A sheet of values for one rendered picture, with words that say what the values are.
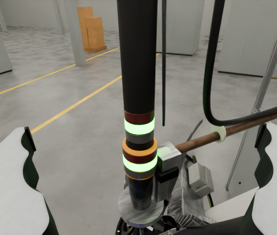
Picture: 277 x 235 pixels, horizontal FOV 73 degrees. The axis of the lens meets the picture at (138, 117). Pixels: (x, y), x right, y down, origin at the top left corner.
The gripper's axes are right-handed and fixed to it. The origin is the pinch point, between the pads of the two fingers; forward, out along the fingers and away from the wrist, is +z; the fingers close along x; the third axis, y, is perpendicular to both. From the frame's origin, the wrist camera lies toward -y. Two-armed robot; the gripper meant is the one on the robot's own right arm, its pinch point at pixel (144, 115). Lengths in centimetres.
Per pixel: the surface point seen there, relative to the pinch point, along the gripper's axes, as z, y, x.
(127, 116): 6.7, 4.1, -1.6
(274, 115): 18.4, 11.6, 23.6
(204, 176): 40, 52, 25
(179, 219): 23, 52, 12
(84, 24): 803, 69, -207
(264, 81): 120, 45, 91
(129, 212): 5.9, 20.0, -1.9
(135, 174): 5.8, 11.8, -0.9
